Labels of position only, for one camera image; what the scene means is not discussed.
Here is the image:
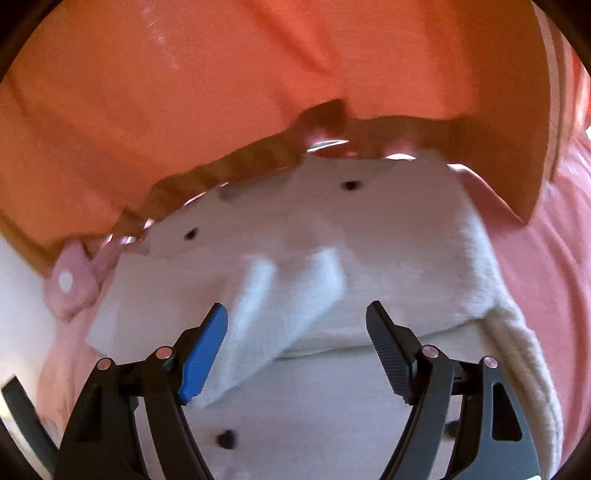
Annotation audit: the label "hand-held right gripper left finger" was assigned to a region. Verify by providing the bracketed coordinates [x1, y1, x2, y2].
[54, 302, 229, 480]

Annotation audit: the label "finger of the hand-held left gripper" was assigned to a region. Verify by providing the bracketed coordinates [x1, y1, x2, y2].
[1, 375, 59, 478]

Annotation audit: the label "white towel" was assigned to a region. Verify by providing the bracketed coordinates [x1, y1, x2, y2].
[85, 152, 566, 480]

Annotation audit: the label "pink cloth with white snap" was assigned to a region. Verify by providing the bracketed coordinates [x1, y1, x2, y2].
[44, 237, 121, 319]

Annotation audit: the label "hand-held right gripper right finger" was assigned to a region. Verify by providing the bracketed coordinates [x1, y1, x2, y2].
[365, 300, 541, 480]

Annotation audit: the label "pink blanket with white bows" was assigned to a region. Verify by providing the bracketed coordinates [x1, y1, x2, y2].
[37, 138, 591, 472]

